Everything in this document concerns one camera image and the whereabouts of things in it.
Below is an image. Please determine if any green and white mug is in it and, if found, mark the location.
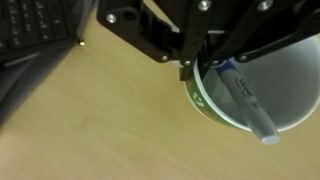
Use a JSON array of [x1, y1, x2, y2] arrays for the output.
[[185, 36, 320, 131]]

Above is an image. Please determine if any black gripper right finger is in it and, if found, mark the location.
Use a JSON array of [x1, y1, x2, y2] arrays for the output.
[[198, 0, 320, 77]]

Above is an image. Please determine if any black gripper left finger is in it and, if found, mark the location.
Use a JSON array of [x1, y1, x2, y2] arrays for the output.
[[180, 0, 213, 81]]

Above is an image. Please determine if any black laptop keyboard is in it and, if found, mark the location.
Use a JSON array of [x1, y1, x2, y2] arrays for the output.
[[0, 0, 92, 125]]

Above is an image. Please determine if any grey marker pen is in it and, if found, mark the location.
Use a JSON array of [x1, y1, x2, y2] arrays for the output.
[[215, 60, 280, 145]]

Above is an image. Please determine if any round wooden table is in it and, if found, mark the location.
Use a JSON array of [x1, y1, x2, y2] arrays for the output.
[[0, 16, 320, 180]]

